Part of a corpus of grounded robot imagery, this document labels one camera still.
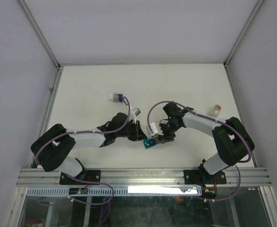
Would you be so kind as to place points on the right aluminium frame post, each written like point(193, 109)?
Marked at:
point(243, 32)

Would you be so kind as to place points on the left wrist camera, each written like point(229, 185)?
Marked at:
point(134, 112)

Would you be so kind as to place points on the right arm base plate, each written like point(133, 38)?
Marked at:
point(202, 178)

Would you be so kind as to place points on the left aluminium frame post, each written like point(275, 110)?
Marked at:
point(38, 32)

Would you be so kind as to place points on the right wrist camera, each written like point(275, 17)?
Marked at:
point(152, 130)

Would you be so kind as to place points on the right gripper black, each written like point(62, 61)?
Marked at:
point(164, 136)

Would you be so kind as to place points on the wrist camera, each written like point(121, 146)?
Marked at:
point(152, 130)
point(134, 112)

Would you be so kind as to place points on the white pill bottle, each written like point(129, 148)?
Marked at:
point(118, 98)

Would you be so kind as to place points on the weekly pill organizer strip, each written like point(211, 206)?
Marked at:
point(148, 143)

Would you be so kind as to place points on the white slotted cable duct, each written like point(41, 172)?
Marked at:
point(116, 191)

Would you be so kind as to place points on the aluminium frame post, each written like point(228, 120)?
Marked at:
point(38, 32)
point(243, 32)

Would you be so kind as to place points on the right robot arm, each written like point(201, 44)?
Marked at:
point(231, 139)

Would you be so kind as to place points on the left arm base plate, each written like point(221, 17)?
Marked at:
point(84, 176)

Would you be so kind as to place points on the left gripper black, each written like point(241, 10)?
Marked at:
point(138, 133)

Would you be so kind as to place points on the aluminium mounting rail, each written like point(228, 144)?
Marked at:
point(120, 177)

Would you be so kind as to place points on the clear small pill bottle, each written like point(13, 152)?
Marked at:
point(215, 111)

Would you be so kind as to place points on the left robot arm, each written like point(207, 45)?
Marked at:
point(52, 149)

